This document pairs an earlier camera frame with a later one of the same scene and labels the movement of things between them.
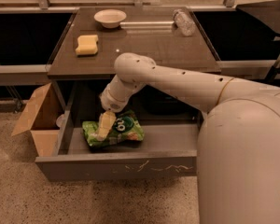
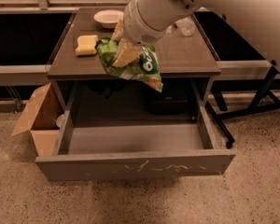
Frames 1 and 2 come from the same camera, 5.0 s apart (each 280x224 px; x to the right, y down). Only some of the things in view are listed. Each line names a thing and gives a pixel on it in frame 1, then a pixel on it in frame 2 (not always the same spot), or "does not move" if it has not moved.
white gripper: x=111 y=103 to x=137 y=28
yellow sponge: x=88 y=45 does not move
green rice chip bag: x=127 y=127 to x=145 y=68
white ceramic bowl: x=110 y=19 does not move
